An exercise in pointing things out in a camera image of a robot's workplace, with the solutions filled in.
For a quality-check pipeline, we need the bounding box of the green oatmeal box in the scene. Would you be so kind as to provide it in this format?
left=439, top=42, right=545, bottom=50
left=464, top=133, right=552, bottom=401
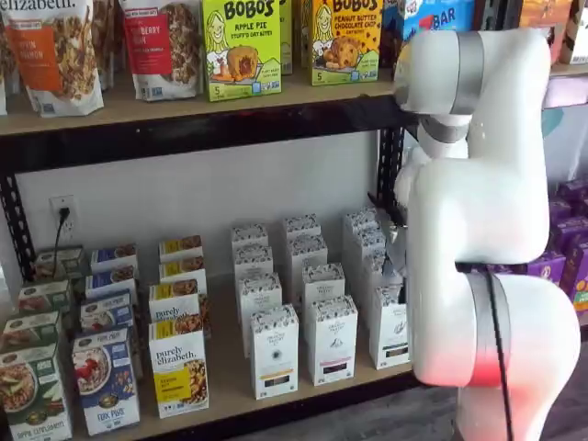
left=17, top=279, right=74, bottom=319
left=33, top=245, right=86, bottom=284
left=0, top=311, right=63, bottom=356
left=0, top=341, right=74, bottom=441

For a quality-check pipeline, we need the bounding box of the white box yellow strip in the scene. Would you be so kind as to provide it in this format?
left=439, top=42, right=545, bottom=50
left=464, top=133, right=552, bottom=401
left=236, top=271, right=284, bottom=360
left=232, top=243, right=275, bottom=282
left=249, top=303, right=300, bottom=401
left=230, top=222, right=270, bottom=252

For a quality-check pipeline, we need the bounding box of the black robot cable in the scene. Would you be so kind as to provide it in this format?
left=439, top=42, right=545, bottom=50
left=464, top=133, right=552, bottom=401
left=483, top=270, right=516, bottom=441

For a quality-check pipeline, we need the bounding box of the white wall outlet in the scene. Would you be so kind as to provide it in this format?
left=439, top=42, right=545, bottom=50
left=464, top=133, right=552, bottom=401
left=49, top=196, right=77, bottom=241

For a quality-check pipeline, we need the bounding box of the white and brown carton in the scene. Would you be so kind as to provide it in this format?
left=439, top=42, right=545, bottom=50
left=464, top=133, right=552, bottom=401
left=566, top=0, right=588, bottom=66

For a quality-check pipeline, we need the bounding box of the yellow Bobo's peanut butter box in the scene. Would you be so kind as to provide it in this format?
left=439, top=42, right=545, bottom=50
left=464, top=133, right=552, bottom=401
left=311, top=0, right=384, bottom=87

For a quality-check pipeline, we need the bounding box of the green Bobo's apple pie box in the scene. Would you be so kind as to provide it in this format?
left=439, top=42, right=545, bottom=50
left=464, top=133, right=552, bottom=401
left=201, top=0, right=283, bottom=104
left=278, top=0, right=296, bottom=77

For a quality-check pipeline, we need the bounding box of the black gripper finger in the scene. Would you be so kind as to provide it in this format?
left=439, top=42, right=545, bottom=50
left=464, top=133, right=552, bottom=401
left=367, top=192, right=410, bottom=228

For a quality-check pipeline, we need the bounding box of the purple Annie's box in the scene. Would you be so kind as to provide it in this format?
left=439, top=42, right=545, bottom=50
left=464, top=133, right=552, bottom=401
left=560, top=242, right=588, bottom=306
left=526, top=251, right=568, bottom=296
left=556, top=178, right=588, bottom=218
left=548, top=215, right=588, bottom=254

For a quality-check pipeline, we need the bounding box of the red label granola bag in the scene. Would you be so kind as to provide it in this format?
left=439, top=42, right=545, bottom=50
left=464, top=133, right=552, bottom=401
left=118, top=0, right=204, bottom=103

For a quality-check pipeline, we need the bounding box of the white box pink strip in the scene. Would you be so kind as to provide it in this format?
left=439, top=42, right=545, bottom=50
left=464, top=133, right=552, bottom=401
left=308, top=294, right=360, bottom=387
left=281, top=212, right=322, bottom=243
left=300, top=262, right=347, bottom=314
left=286, top=234, right=329, bottom=296

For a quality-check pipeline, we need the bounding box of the black plug power cord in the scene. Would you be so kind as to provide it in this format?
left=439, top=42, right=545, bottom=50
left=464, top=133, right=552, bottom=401
left=53, top=208, right=72, bottom=277

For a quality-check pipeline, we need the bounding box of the orange snack box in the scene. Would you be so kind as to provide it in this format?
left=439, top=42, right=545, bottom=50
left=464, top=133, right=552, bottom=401
left=518, top=0, right=575, bottom=66

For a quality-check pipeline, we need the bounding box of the purely elizabeth yellow label box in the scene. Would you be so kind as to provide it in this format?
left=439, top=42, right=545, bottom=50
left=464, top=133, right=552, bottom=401
left=157, top=234, right=205, bottom=265
left=147, top=279, right=204, bottom=323
left=157, top=255, right=209, bottom=288
left=147, top=316, right=210, bottom=420

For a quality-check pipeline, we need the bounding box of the blue oatmeal box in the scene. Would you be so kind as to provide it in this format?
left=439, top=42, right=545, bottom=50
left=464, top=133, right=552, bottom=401
left=84, top=265, right=140, bottom=300
left=79, top=289, right=135, bottom=334
left=71, top=326, right=141, bottom=437
left=89, top=243, right=140, bottom=275

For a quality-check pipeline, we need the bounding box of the purely elizabeth granola bag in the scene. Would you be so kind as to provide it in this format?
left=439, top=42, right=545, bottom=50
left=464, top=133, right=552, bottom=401
left=90, top=0, right=126, bottom=89
left=0, top=13, right=10, bottom=117

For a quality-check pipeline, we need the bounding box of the white box green strip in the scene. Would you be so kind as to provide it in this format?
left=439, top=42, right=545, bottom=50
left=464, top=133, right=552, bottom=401
left=353, top=229, right=392, bottom=277
left=368, top=285, right=413, bottom=371
left=341, top=207, right=383, bottom=241
left=362, top=254, right=403, bottom=333

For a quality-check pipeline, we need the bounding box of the blue ZBar box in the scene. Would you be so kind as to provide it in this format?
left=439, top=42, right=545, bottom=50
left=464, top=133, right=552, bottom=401
left=380, top=0, right=477, bottom=71

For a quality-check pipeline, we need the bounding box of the orange label granola bag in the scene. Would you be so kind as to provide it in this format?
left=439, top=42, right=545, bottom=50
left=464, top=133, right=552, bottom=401
left=0, top=0, right=108, bottom=119

